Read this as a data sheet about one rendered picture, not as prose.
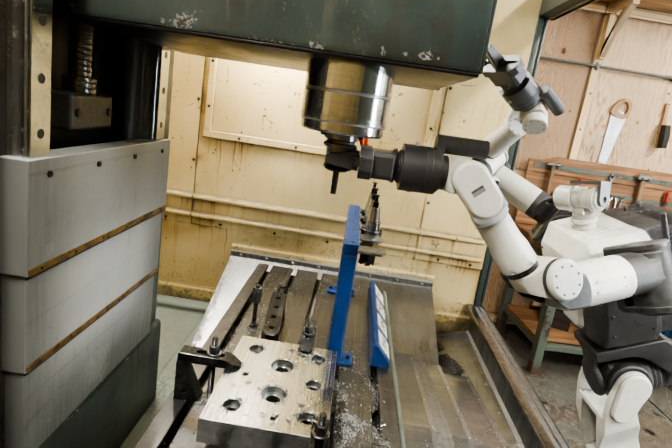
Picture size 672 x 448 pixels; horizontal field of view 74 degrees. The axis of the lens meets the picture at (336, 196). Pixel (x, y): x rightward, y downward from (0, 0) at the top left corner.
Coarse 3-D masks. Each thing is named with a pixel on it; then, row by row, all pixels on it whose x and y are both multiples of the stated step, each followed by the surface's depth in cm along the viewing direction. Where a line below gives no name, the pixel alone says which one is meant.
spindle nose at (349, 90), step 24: (312, 72) 76; (336, 72) 73; (360, 72) 73; (384, 72) 75; (312, 96) 76; (336, 96) 74; (360, 96) 74; (384, 96) 76; (312, 120) 77; (336, 120) 74; (360, 120) 75; (384, 120) 78
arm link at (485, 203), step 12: (456, 168) 78; (468, 168) 77; (480, 168) 77; (456, 180) 77; (468, 180) 77; (480, 180) 77; (492, 180) 77; (456, 192) 80; (468, 192) 78; (480, 192) 78; (492, 192) 78; (468, 204) 78; (480, 204) 78; (492, 204) 78; (504, 204) 78; (480, 216) 78; (492, 216) 79; (504, 216) 81; (480, 228) 82
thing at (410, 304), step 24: (240, 264) 191; (288, 264) 194; (312, 264) 193; (216, 288) 179; (240, 288) 180; (384, 288) 189; (408, 288) 190; (216, 312) 169; (408, 312) 180; (432, 312) 181; (408, 336) 170; (432, 336) 171; (432, 360) 162
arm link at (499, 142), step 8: (488, 136) 139; (496, 136) 135; (504, 136) 132; (496, 144) 136; (504, 144) 134; (496, 152) 138; (480, 160) 141; (488, 160) 141; (496, 160) 142; (504, 160) 145; (496, 168) 142
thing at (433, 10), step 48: (96, 0) 69; (144, 0) 68; (192, 0) 68; (240, 0) 67; (288, 0) 67; (336, 0) 67; (384, 0) 66; (432, 0) 66; (480, 0) 65; (192, 48) 94; (240, 48) 78; (288, 48) 69; (336, 48) 68; (384, 48) 67; (432, 48) 67; (480, 48) 67
